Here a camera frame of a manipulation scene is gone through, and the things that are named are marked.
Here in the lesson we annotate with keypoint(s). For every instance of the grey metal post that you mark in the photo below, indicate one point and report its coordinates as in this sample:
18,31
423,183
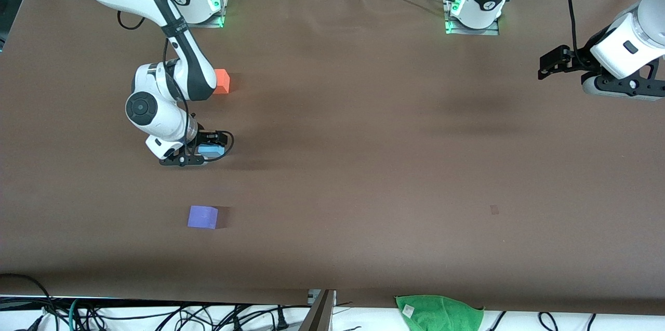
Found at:
319,315

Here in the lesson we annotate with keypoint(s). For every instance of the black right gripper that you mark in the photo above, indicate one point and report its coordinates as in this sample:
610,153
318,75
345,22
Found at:
203,138

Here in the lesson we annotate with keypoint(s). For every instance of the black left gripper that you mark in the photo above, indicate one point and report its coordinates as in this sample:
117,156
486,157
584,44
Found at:
581,57

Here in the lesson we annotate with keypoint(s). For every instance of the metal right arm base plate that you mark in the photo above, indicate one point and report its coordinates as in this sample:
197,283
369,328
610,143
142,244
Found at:
197,25

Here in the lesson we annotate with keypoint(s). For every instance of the purple block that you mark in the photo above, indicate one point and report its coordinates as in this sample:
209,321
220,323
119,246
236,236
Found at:
201,216

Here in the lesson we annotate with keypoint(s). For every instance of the light blue block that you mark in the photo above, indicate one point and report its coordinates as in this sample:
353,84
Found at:
211,152

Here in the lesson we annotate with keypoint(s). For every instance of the green cloth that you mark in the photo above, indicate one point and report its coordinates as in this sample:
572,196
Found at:
441,315

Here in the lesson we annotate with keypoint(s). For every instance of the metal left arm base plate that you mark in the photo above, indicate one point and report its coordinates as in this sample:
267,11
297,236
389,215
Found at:
473,32

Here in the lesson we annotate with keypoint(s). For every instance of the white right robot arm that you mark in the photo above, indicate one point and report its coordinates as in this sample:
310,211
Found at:
156,113

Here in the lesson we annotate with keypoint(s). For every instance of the orange block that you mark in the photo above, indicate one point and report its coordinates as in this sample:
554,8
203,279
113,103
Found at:
222,81

